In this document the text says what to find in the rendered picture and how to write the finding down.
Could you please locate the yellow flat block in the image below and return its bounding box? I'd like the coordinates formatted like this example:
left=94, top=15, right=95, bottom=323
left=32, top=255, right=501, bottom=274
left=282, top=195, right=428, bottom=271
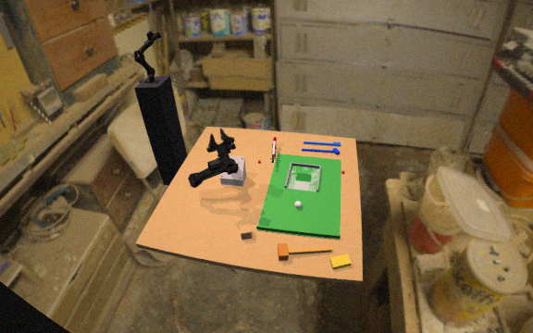
left=329, top=254, right=352, bottom=270

